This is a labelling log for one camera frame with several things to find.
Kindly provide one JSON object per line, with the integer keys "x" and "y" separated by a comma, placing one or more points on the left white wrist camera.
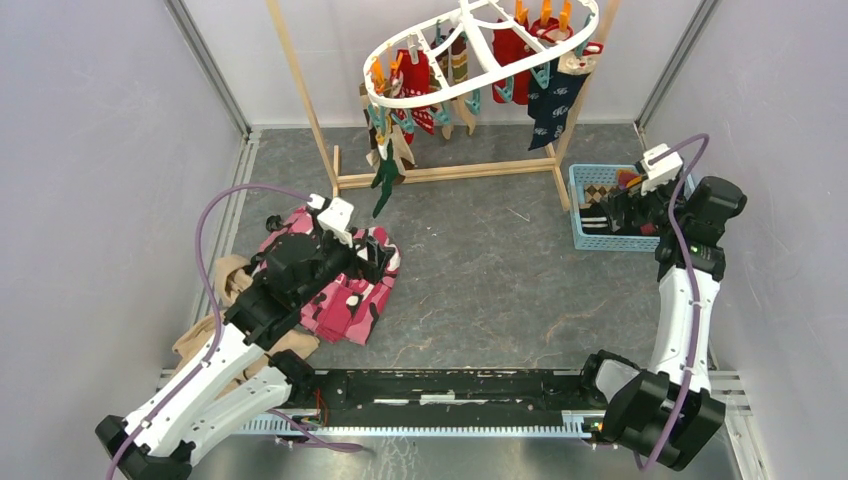
{"x": 333, "y": 215}

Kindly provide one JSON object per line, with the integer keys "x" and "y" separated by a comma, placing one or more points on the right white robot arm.
{"x": 665, "y": 413}

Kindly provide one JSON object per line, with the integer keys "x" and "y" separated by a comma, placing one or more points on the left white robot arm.
{"x": 173, "y": 431}

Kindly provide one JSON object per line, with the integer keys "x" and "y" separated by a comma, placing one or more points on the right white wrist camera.
{"x": 658, "y": 166}

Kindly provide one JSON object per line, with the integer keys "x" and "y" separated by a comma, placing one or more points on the red patterned christmas sock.
{"x": 412, "y": 79}

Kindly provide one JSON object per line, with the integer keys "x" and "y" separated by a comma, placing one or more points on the white oval clip hanger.
{"x": 476, "y": 20}

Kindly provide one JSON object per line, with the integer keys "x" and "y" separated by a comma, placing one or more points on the dark green sock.
{"x": 386, "y": 176}

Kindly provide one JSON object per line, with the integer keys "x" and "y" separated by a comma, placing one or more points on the blue plastic basket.
{"x": 580, "y": 177}

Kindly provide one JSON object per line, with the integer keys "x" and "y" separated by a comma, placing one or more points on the red santa sock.
{"x": 509, "y": 47}
{"x": 550, "y": 35}

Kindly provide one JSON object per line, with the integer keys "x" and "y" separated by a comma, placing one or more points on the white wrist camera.
{"x": 658, "y": 166}
{"x": 333, "y": 215}

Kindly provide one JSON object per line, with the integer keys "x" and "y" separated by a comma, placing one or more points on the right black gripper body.
{"x": 652, "y": 208}

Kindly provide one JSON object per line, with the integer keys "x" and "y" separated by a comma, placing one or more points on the socks pile in basket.
{"x": 609, "y": 205}

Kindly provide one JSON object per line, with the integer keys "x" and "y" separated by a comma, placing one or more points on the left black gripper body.
{"x": 368, "y": 269}

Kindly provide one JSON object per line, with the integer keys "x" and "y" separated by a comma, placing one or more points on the pink camouflage cloth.
{"x": 301, "y": 278}

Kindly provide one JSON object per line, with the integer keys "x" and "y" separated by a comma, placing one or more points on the beige cloth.
{"x": 231, "y": 278}

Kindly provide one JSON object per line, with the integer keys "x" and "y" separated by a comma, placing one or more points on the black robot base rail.
{"x": 435, "y": 398}

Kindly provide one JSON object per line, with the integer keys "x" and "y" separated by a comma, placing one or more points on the navy santa hat sock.
{"x": 573, "y": 70}

